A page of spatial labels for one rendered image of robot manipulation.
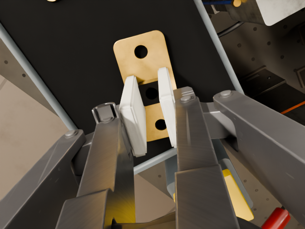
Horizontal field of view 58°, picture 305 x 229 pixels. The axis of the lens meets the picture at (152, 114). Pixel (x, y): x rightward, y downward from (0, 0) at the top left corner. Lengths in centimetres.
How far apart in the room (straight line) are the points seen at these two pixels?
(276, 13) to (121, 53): 15
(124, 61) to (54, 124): 139
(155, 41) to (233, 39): 51
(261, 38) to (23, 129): 131
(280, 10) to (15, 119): 150
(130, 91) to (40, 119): 144
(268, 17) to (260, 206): 73
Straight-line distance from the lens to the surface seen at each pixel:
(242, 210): 29
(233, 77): 22
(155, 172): 81
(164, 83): 16
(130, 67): 21
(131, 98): 16
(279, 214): 39
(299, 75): 77
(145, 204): 178
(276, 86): 62
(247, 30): 71
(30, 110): 160
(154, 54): 21
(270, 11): 28
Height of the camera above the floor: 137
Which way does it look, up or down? 69 degrees down
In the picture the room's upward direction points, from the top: 179 degrees clockwise
